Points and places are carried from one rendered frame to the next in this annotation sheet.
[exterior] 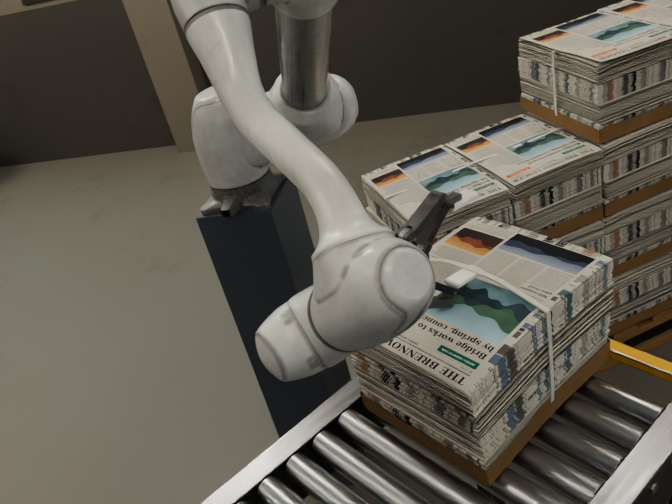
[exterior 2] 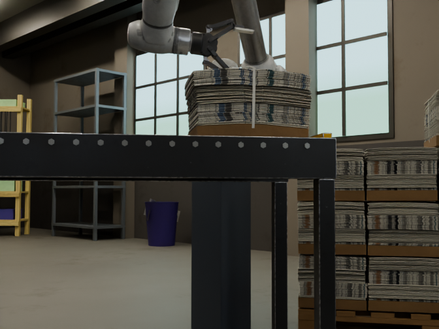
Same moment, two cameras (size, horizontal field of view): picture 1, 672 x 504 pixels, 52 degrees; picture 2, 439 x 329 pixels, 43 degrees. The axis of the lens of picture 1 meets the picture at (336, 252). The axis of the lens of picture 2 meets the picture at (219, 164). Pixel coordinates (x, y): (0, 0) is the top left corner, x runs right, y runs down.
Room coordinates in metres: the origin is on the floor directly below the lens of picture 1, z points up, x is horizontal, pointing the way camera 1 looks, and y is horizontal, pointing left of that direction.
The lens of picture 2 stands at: (-0.85, -0.95, 0.64)
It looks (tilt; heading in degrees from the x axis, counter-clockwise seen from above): 3 degrees up; 25
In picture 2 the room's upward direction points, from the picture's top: straight up
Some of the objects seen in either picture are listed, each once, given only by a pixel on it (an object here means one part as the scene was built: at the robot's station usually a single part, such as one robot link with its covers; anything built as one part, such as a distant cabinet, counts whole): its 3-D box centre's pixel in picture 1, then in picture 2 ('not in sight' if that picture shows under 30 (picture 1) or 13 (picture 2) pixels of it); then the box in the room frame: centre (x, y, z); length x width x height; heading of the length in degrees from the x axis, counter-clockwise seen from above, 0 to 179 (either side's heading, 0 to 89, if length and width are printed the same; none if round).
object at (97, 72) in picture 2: not in sight; (88, 156); (5.55, 4.13, 1.15); 1.15 x 0.49 x 2.29; 70
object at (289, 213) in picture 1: (294, 344); (221, 221); (1.57, 0.18, 0.50); 0.20 x 0.20 x 1.00; 70
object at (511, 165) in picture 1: (565, 245); (431, 243); (1.82, -0.73, 0.42); 1.17 x 0.39 x 0.83; 104
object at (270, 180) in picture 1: (239, 188); not in sight; (1.55, 0.19, 1.03); 0.22 x 0.18 x 0.06; 160
